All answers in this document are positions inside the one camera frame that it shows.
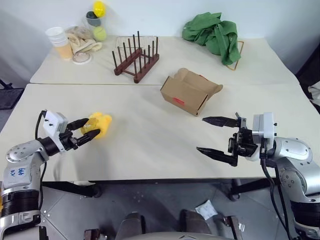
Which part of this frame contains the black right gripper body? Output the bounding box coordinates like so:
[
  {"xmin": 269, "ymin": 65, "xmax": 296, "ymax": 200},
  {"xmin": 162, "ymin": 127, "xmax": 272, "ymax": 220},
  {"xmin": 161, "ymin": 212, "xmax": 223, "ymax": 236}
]
[{"xmin": 227, "ymin": 117, "xmax": 259, "ymax": 159}]

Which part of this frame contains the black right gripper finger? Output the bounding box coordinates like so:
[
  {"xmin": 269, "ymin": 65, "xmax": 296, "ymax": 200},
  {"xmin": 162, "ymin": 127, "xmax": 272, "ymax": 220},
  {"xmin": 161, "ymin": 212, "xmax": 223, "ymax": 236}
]
[
  {"xmin": 201, "ymin": 115, "xmax": 241, "ymax": 129},
  {"xmin": 195, "ymin": 146, "xmax": 238, "ymax": 168}
]

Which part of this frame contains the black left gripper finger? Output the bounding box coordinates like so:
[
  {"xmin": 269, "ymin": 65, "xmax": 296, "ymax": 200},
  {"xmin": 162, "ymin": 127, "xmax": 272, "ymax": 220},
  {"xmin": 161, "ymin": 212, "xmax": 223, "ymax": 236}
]
[
  {"xmin": 74, "ymin": 128, "xmax": 102, "ymax": 147},
  {"xmin": 67, "ymin": 117, "xmax": 90, "ymax": 131}
]

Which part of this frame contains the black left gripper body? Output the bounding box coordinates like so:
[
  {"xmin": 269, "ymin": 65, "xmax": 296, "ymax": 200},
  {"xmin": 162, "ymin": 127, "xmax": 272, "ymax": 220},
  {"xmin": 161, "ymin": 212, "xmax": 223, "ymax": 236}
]
[{"xmin": 58, "ymin": 129, "xmax": 79, "ymax": 152}]

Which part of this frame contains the yellow plush toy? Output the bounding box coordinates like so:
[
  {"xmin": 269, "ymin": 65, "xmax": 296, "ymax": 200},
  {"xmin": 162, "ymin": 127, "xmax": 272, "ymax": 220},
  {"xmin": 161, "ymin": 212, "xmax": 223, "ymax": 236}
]
[{"xmin": 80, "ymin": 112, "xmax": 113, "ymax": 141}]

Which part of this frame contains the brown cardboard box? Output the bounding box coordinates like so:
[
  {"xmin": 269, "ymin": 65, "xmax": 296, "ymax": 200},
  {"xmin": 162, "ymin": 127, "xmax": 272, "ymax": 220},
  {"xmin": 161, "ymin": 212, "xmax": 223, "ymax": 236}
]
[{"xmin": 159, "ymin": 67, "xmax": 224, "ymax": 118}]

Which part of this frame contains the white paper packet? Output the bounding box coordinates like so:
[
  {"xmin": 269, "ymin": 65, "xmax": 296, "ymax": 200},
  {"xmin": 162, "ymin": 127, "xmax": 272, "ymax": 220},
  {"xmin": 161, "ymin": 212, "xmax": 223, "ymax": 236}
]
[{"xmin": 195, "ymin": 199, "xmax": 218, "ymax": 221}]

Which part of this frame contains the clear plastic lid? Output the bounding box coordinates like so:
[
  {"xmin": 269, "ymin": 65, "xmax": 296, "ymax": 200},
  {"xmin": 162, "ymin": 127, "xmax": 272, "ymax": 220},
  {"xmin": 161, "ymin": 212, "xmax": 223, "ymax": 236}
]
[{"xmin": 71, "ymin": 51, "xmax": 92, "ymax": 66}]

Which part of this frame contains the dark rounded robot foot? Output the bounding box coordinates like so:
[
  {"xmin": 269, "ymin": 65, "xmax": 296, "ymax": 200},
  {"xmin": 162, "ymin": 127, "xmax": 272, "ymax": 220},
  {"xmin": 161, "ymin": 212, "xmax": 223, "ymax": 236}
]
[
  {"xmin": 116, "ymin": 211, "xmax": 147, "ymax": 236},
  {"xmin": 179, "ymin": 208, "xmax": 213, "ymax": 235}
]

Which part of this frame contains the black stand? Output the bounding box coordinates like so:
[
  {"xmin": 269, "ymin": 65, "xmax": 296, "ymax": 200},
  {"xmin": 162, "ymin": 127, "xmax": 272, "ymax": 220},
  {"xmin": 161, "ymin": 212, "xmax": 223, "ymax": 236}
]
[{"xmin": 0, "ymin": 79, "xmax": 25, "ymax": 111}]

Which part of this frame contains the dark wooden peg rack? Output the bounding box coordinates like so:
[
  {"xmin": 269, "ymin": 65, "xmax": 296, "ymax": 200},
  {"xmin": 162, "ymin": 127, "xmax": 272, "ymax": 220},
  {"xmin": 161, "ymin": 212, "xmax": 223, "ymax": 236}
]
[{"xmin": 111, "ymin": 30, "xmax": 161, "ymax": 84}]

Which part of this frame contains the green cloth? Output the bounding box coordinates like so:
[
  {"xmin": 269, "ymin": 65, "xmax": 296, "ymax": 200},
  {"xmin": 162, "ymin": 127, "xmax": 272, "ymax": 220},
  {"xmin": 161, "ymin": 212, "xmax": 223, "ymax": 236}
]
[{"xmin": 181, "ymin": 11, "xmax": 242, "ymax": 67}]

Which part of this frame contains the white paper cup stack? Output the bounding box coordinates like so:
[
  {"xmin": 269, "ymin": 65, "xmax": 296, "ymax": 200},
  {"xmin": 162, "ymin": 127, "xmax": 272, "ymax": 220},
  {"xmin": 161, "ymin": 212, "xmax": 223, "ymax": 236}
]
[{"xmin": 45, "ymin": 26, "xmax": 68, "ymax": 47}]

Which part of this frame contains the yellow-green tennis ball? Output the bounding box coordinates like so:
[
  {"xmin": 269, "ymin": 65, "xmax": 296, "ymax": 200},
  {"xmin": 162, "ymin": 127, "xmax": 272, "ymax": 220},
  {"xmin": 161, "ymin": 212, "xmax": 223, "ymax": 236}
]
[{"xmin": 92, "ymin": 26, "xmax": 108, "ymax": 42}]

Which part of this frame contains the beige robot torso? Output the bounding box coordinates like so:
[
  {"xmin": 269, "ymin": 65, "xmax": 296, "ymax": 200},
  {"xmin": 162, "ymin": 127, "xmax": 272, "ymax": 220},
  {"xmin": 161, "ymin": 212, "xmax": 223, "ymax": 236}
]
[{"xmin": 82, "ymin": 231, "xmax": 241, "ymax": 240}]

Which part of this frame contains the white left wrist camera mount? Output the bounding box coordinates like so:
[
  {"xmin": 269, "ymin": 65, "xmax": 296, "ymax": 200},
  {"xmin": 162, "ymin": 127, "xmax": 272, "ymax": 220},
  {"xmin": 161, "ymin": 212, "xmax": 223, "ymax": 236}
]
[{"xmin": 41, "ymin": 109, "xmax": 69, "ymax": 152}]

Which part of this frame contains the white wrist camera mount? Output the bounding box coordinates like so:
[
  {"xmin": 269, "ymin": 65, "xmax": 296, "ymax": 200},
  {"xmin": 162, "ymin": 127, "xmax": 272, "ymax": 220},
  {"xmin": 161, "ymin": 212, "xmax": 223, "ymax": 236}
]
[
  {"xmin": 251, "ymin": 111, "xmax": 278, "ymax": 144},
  {"xmin": 41, "ymin": 109, "xmax": 69, "ymax": 152}
]

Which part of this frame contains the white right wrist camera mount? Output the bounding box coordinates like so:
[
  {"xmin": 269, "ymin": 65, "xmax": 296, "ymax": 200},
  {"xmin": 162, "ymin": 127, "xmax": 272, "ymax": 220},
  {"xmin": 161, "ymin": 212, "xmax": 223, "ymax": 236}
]
[{"xmin": 251, "ymin": 111, "xmax": 278, "ymax": 144}]

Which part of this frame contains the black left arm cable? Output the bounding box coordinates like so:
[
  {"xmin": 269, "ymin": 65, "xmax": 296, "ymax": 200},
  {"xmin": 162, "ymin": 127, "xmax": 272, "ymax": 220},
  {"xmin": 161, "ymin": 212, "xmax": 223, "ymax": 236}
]
[{"xmin": 34, "ymin": 110, "xmax": 49, "ymax": 211}]

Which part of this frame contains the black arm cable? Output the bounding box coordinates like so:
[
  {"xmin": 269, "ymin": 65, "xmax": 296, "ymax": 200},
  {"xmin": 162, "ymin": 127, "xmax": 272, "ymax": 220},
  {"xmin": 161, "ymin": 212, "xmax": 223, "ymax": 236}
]
[
  {"xmin": 34, "ymin": 110, "xmax": 49, "ymax": 211},
  {"xmin": 259, "ymin": 139, "xmax": 293, "ymax": 240}
]

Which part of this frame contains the black table frame leg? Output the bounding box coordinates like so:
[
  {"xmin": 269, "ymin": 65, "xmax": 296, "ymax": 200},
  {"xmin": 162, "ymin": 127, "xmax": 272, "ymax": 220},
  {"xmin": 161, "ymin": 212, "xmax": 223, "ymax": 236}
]
[
  {"xmin": 228, "ymin": 177, "xmax": 272, "ymax": 202},
  {"xmin": 41, "ymin": 180, "xmax": 103, "ymax": 199}
]

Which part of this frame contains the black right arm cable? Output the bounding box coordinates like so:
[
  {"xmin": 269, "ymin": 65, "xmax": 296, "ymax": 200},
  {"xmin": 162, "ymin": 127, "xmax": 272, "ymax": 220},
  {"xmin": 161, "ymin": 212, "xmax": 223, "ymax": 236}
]
[{"xmin": 259, "ymin": 139, "xmax": 293, "ymax": 240}]

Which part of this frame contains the wooden triangle frame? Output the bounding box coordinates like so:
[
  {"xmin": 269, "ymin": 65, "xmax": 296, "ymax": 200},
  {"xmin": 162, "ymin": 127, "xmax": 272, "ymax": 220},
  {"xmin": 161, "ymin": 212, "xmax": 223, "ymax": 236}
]
[{"xmin": 224, "ymin": 40, "xmax": 245, "ymax": 72}]

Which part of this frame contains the brown metal bracket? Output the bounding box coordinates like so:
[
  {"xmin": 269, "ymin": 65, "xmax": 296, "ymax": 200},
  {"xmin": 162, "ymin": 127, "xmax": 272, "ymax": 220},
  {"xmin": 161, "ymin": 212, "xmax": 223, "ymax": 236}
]
[
  {"xmin": 83, "ymin": 227, "xmax": 101, "ymax": 240},
  {"xmin": 223, "ymin": 215, "xmax": 245, "ymax": 240}
]

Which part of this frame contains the metal wire basket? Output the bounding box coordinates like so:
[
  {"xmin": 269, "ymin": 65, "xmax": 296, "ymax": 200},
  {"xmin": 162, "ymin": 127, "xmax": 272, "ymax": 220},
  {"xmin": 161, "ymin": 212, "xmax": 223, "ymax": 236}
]
[{"xmin": 114, "ymin": 35, "xmax": 159, "ymax": 55}]

